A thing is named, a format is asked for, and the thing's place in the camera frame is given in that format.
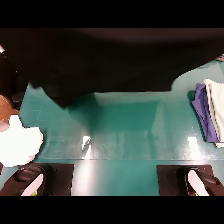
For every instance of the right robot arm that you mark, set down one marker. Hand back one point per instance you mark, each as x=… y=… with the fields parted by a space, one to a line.
x=196 y=180

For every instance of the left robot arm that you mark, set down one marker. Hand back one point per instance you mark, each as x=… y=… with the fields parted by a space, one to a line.
x=31 y=180

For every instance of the cream white garment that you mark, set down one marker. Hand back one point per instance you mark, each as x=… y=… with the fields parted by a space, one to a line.
x=216 y=106

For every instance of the brown garment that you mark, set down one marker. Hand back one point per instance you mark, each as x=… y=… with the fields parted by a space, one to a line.
x=4 y=108

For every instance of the black garment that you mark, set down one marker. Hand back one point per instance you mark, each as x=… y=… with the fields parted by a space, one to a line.
x=110 y=60

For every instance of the purple garment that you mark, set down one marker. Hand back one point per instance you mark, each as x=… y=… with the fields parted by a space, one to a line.
x=204 y=111

